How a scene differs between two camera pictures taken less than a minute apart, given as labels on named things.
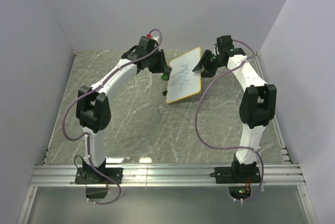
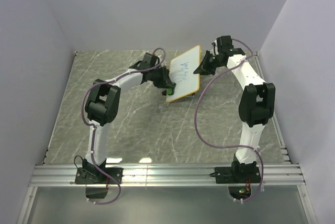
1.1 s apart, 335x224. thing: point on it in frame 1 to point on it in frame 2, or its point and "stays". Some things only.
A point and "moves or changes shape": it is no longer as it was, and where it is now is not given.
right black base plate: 237,175 stays
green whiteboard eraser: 165,76 moves or changes shape
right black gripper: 208,71 stays
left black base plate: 92,176 stays
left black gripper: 163,66 to 166,82
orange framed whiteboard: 183,82 stays
